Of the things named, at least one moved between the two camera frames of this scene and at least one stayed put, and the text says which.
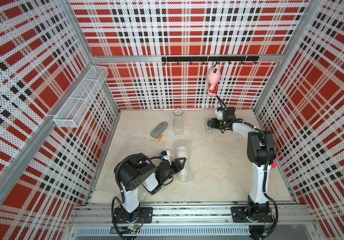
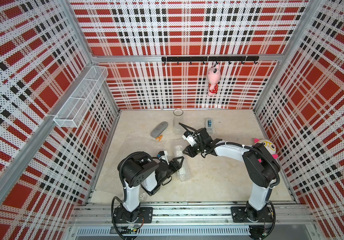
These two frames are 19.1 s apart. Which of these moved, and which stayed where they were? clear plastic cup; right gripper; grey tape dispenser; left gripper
Moved: right gripper
Stayed: clear plastic cup; left gripper; grey tape dispenser
